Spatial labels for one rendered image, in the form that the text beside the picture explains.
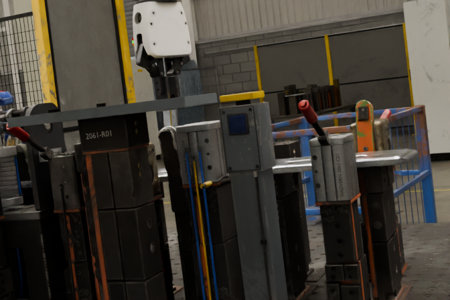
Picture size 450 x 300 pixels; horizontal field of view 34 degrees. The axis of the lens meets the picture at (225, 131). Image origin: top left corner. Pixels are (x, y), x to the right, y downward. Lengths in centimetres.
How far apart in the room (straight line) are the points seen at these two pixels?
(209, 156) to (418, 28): 813
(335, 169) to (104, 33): 411
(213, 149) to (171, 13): 28
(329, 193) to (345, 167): 6
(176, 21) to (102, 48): 398
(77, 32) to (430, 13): 540
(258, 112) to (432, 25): 824
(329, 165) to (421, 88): 813
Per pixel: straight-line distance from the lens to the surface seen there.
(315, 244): 216
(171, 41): 131
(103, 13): 538
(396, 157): 145
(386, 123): 173
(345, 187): 135
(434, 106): 943
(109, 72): 532
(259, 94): 125
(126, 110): 127
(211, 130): 142
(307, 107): 123
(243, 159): 123
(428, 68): 943
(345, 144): 135
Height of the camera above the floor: 116
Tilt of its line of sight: 3 degrees down
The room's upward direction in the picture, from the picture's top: 7 degrees counter-clockwise
